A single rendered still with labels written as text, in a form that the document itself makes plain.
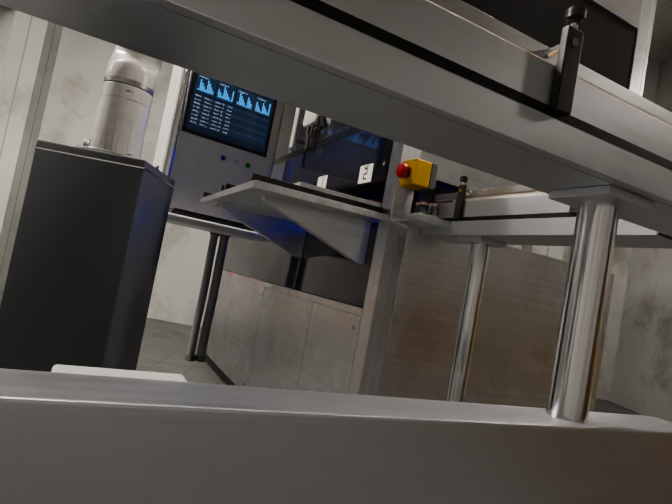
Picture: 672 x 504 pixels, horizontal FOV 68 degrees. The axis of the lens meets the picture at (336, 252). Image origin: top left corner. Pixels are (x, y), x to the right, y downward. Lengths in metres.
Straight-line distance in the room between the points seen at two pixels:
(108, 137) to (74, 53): 4.36
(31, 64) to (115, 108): 4.18
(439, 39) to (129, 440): 0.43
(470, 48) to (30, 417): 0.48
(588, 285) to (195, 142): 1.84
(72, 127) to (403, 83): 5.08
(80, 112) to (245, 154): 3.30
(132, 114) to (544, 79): 1.02
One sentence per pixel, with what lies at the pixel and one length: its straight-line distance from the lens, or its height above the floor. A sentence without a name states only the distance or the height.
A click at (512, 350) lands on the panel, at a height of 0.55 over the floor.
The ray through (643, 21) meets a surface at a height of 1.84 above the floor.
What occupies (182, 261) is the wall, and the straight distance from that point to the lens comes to 4.92.
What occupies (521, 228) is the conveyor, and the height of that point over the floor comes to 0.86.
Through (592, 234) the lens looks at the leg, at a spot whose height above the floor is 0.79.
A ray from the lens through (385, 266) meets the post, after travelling 1.41.
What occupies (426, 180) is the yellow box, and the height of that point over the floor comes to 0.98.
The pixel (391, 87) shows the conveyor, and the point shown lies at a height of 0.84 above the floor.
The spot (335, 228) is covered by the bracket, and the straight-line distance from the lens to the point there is 1.44.
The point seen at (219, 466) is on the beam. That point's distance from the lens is 0.45.
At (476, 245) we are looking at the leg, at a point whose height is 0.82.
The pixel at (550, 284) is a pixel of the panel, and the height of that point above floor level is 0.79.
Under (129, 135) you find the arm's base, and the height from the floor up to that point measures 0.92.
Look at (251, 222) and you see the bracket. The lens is 1.87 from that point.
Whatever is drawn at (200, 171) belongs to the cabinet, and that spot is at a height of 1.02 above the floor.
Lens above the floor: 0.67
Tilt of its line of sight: 3 degrees up
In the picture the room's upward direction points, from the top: 11 degrees clockwise
